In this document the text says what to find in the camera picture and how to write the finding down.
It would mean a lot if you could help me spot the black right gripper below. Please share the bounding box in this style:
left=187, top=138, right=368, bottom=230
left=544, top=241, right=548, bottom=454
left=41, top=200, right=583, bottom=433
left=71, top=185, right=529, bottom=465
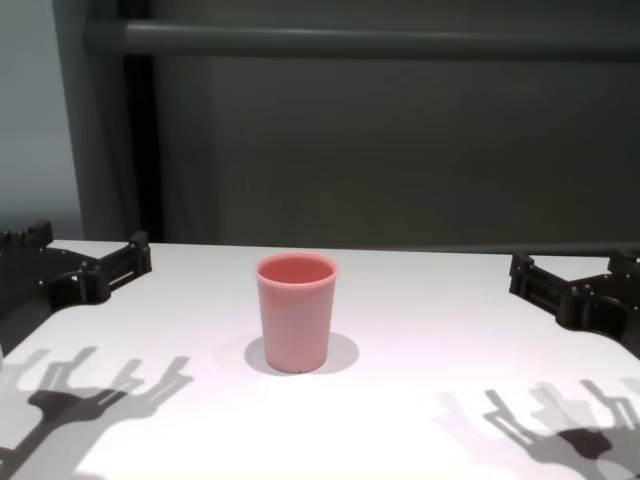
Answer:
left=508, top=247, right=640, bottom=360

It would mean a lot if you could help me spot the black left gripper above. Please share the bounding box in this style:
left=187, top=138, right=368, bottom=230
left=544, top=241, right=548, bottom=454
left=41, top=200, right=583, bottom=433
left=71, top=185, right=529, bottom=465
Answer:
left=0, top=219, right=153, bottom=326

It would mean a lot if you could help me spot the pink plastic cup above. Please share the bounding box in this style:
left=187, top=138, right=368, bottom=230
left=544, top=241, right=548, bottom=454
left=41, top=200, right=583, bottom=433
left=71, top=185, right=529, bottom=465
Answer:
left=255, top=252, right=341, bottom=375

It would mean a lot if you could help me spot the dark vertical post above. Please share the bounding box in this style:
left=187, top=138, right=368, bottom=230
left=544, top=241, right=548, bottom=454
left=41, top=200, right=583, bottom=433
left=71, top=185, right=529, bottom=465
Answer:
left=122, top=49, right=164, bottom=242

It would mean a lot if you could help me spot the thick grey horizontal rail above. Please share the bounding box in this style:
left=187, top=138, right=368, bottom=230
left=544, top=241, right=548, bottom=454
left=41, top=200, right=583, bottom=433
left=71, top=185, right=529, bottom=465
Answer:
left=123, top=21, right=640, bottom=57

